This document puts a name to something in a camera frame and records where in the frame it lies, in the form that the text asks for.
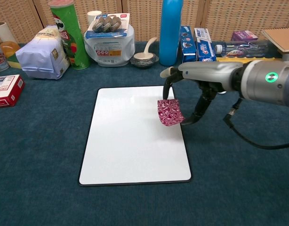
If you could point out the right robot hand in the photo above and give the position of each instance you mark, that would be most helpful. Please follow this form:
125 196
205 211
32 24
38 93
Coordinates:
210 73

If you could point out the red patterned card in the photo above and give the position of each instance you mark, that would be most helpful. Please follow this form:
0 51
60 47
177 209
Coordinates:
170 113

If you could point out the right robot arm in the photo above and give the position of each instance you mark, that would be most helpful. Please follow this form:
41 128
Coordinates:
269 84

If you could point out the white rectangular board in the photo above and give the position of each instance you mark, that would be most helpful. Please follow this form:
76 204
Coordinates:
130 141

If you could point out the yellow mould tray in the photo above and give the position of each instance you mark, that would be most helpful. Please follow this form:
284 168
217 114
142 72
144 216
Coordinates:
229 59

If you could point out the Crest toothpaste box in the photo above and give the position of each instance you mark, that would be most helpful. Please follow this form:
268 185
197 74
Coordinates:
204 47

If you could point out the blue Oreo box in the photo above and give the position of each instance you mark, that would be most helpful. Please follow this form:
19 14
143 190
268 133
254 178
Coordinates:
188 44

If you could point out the clear plastic water bottle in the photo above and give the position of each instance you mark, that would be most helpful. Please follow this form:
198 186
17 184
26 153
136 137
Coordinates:
243 50

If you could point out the small purple box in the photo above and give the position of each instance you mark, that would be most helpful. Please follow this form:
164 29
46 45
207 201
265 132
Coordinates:
244 35

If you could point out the blue pump bottle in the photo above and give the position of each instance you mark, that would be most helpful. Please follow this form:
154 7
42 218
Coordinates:
169 35

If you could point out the wicker folding screen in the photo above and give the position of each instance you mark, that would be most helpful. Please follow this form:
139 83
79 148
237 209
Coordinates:
229 14

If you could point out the small dark patterned bowl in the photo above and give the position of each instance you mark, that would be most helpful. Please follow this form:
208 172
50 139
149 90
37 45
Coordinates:
144 64

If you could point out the brown spiral notebook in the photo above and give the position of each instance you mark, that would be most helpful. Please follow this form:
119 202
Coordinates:
283 38

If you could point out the clear plastic storage container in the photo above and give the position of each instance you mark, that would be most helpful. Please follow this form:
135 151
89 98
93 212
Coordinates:
111 51

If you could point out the tape rolls blister pack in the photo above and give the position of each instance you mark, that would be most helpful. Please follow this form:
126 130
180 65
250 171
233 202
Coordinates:
106 23

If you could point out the white cylindrical bottle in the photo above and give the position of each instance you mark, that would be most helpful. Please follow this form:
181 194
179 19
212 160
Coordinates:
92 16

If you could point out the green Pringles can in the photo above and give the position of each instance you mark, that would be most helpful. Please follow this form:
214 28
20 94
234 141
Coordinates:
74 35

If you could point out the pale lavender paper bag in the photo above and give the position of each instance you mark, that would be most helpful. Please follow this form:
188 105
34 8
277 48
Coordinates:
41 56

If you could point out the dark teal table cloth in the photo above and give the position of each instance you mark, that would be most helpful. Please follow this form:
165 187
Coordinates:
41 153

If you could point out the green and yellow sponge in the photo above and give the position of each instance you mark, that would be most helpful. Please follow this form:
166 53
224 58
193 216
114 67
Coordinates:
13 62

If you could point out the red and white box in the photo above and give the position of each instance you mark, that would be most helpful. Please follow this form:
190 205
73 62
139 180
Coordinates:
5 91

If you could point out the white cardboard tube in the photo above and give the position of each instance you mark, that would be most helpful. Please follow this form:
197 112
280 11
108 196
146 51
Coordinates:
3 31

